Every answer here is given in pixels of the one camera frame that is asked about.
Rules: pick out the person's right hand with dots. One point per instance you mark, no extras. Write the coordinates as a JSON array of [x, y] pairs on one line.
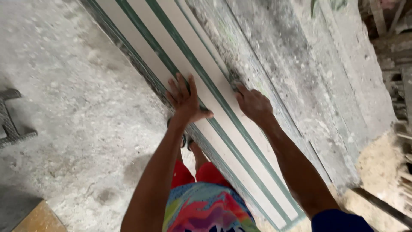
[[256, 104]]

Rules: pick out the person's left hand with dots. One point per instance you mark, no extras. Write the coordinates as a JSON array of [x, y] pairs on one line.
[[185, 103]]

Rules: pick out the white board with green edge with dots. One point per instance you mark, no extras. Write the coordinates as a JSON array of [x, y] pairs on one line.
[[141, 48], [190, 35], [161, 35]]

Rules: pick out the red shorts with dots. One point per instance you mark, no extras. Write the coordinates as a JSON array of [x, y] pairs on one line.
[[209, 174]]

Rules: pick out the colourful printed shirt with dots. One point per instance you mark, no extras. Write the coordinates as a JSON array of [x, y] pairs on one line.
[[209, 209]]

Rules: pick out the pile of sawdust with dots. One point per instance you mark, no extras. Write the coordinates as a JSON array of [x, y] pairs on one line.
[[375, 167]]

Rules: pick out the heap of wood scraps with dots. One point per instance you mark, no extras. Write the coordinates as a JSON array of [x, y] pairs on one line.
[[397, 64]]

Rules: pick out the dark metal bar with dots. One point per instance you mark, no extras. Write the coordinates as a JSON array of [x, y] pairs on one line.
[[383, 204]]

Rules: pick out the brown wooden board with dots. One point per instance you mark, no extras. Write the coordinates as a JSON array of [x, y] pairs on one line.
[[40, 220]]

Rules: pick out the grey metal bracket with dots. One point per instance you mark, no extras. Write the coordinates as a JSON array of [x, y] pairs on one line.
[[9, 124]]

